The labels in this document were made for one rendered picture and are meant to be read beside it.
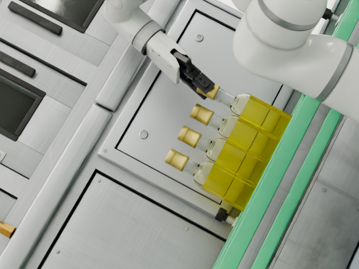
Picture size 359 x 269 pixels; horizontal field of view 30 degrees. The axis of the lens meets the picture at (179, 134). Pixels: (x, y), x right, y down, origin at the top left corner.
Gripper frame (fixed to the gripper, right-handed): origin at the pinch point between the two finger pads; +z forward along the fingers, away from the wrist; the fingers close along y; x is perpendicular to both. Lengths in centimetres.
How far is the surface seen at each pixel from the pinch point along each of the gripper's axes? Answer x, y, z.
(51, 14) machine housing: -7.9, -16.2, -43.5
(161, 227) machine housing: -27.8, -15.4, 13.7
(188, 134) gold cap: -10.7, 2.1, 5.3
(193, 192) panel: -17.2, -11.4, 13.7
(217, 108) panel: 1.9, -12.6, 4.1
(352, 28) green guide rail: 31.9, 3.7, 15.5
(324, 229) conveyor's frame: -9.6, 16.0, 38.4
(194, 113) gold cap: -6.2, 1.5, 3.1
